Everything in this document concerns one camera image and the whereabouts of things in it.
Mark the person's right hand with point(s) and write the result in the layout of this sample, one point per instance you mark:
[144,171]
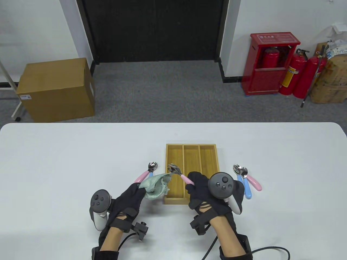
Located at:
[200,195]

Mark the person's left hand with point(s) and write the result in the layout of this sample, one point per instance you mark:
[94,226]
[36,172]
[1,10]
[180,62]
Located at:
[127,200]

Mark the black white handheld controller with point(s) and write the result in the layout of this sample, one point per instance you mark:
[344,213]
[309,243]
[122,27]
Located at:
[221,184]
[100,200]

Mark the green fish scale cleaning cloth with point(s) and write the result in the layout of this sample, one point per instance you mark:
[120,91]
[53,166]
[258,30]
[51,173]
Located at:
[156,187]

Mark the person's left forearm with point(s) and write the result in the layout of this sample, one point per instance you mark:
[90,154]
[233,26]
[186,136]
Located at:
[111,239]

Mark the wooden three-compartment tray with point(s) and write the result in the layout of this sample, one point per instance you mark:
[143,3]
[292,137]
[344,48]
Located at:
[206,159]

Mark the red fire extinguisher cabinet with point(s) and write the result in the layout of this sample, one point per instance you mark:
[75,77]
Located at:
[264,81]

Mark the brown cardboard box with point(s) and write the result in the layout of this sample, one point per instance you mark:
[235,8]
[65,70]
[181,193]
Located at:
[54,89]

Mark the thin black stick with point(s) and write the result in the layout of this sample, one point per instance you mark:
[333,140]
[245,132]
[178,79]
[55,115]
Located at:
[304,100]

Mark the white stand with caster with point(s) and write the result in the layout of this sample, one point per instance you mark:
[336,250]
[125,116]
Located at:
[16,108]

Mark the red extinguisher yellow label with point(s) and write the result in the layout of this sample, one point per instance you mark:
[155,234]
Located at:
[291,78]

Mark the red extinguisher inside cabinet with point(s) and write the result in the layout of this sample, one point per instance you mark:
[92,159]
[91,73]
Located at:
[270,58]

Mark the plain red fire extinguisher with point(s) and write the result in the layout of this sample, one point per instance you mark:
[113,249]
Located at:
[305,78]

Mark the worn brown carton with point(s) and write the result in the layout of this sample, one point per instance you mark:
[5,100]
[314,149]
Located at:
[330,84]

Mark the black double door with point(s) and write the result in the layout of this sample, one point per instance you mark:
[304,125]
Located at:
[154,29]

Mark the white plastic bags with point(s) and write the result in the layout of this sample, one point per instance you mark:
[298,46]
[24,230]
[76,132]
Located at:
[337,46]

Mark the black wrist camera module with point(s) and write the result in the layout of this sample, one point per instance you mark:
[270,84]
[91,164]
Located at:
[199,224]
[141,230]

